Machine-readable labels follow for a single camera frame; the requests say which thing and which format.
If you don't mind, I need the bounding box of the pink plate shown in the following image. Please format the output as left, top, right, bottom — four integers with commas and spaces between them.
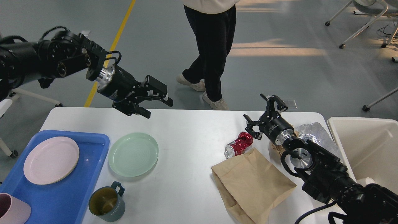
24, 137, 80, 185

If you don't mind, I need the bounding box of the white plastic bin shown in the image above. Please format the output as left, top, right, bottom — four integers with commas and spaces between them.
327, 117, 398, 194

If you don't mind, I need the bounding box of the blue plastic tray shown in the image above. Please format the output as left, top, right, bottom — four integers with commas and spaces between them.
0, 130, 110, 224

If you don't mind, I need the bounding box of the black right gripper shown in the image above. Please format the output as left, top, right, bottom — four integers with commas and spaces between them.
243, 94, 295, 146

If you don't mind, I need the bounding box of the crushed red soda can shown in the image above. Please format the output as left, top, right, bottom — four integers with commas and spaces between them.
224, 132, 254, 159

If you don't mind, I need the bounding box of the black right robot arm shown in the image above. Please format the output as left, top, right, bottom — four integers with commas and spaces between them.
244, 94, 398, 224

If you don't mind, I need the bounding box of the teal mug yellow inside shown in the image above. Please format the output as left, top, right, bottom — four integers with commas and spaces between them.
88, 181, 126, 222

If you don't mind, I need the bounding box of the person in cream sweater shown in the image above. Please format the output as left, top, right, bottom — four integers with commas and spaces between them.
176, 0, 238, 110

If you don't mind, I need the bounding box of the white office chair left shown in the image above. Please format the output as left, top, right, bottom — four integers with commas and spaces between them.
0, 88, 63, 158

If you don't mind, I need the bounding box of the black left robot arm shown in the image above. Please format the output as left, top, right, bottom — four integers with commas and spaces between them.
0, 27, 173, 119

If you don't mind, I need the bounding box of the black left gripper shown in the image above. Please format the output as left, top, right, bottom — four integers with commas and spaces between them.
95, 65, 174, 119

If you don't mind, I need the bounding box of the chair leg with caster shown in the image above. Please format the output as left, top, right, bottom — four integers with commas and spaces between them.
362, 88, 398, 112

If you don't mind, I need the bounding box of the crumpled aluminium foil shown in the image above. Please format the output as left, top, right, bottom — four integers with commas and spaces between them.
294, 122, 343, 159

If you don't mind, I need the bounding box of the light green plate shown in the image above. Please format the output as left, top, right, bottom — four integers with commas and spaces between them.
108, 133, 159, 178

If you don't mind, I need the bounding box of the brown paper bag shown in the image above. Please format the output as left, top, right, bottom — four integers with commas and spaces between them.
211, 148, 296, 224

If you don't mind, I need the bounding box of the pink cup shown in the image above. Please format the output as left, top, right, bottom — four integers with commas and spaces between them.
0, 193, 31, 224

